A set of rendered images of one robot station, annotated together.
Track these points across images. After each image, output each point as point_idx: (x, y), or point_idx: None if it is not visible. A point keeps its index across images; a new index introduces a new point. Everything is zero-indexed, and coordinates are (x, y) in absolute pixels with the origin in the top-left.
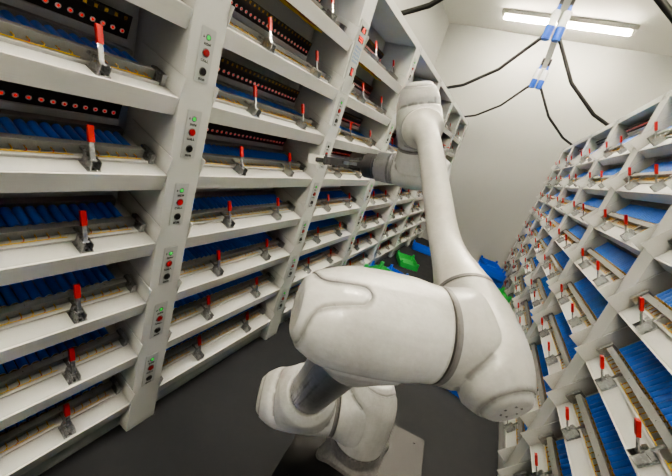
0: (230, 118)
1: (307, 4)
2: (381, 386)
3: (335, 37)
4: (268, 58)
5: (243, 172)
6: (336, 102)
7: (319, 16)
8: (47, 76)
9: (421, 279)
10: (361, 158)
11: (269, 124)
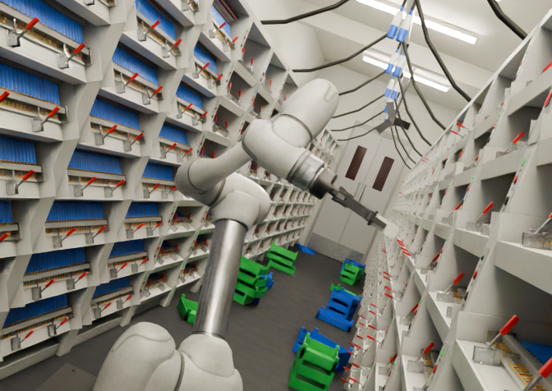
0: (457, 236)
1: (530, 88)
2: (150, 324)
3: (550, 80)
4: (490, 167)
5: (441, 298)
6: (519, 167)
7: (537, 84)
8: (443, 231)
9: (234, 173)
10: (340, 186)
11: (465, 234)
